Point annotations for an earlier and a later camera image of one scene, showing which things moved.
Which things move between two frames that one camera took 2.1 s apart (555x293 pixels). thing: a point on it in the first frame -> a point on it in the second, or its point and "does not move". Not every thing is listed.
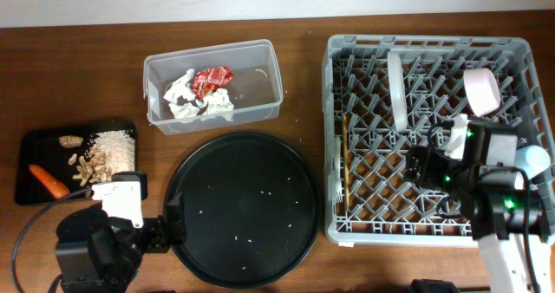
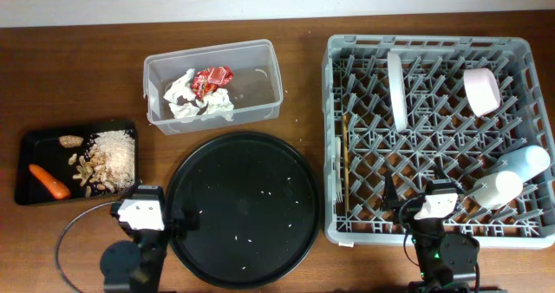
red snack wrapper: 206,81 -> 218,100
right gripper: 430,159 -> 390,200
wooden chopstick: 344,129 does not move
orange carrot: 48,182 does not move
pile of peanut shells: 92,169 does not move
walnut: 70,140 does not move
